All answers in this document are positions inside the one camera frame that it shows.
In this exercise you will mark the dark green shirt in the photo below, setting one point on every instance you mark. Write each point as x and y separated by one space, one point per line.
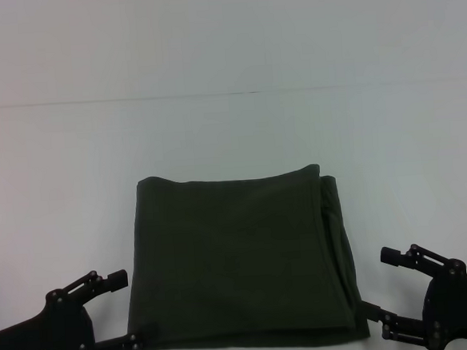
231 255

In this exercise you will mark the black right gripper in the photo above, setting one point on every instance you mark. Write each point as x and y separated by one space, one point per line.
463 311

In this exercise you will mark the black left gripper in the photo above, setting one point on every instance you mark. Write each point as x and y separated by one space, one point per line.
41 344

